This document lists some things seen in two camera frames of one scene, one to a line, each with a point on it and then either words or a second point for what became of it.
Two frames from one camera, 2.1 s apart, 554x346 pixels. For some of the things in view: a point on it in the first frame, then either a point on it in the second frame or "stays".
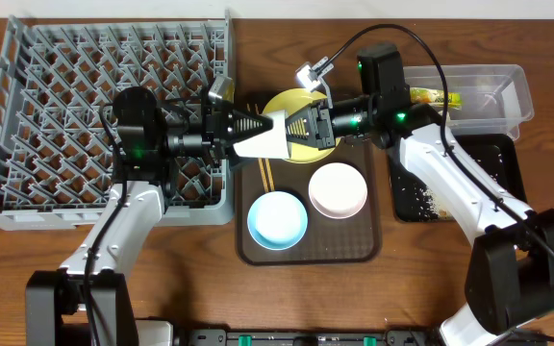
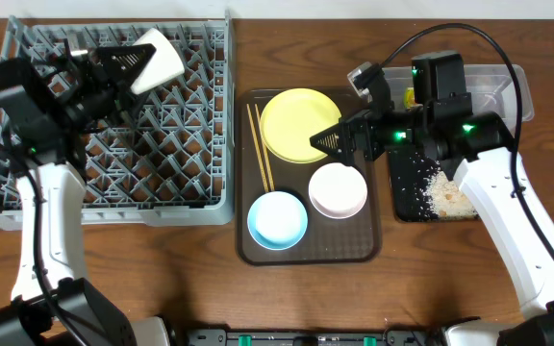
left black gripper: x=217 y=133 to x=97 y=70
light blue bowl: x=277 y=220 stays
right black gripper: x=310 y=137 to x=364 y=122
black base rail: x=223 y=337 stays
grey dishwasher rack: x=44 y=160 stays
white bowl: x=338 y=190 stays
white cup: x=271 y=144 to x=164 y=64
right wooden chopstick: x=267 y=163 stays
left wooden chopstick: x=261 y=165 stays
